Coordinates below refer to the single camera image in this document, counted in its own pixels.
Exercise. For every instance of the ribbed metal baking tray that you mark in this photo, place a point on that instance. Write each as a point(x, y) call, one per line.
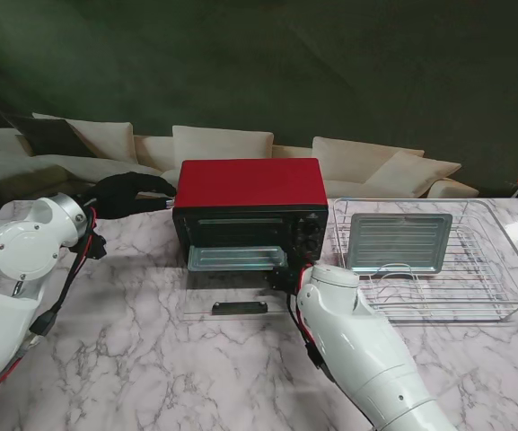
point(397, 242)
point(231, 259)

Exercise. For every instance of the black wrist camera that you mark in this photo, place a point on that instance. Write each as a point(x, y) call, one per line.
point(285, 279)
point(98, 248)

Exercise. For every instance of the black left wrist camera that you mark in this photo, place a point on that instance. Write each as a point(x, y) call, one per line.
point(98, 248)

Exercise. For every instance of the black oven knob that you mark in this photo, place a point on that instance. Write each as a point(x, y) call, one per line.
point(311, 244)
point(311, 229)

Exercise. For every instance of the small beige sofa cushion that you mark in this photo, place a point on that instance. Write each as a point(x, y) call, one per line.
point(172, 176)

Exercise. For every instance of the beige sofa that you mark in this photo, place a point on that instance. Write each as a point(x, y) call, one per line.
point(294, 150)

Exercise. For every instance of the red black toaster oven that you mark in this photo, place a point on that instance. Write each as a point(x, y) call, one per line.
point(249, 179)

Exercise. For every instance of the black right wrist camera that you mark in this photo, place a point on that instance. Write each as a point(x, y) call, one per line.
point(285, 279)

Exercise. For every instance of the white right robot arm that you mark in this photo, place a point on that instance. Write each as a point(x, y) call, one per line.
point(357, 341)

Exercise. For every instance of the dark brown sofa cushion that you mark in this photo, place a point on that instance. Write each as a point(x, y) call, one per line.
point(47, 137)

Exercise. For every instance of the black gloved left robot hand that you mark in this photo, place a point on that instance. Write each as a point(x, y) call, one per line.
point(115, 195)

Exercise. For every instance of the long beige sofa cushion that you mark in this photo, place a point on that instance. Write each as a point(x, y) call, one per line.
point(83, 165)

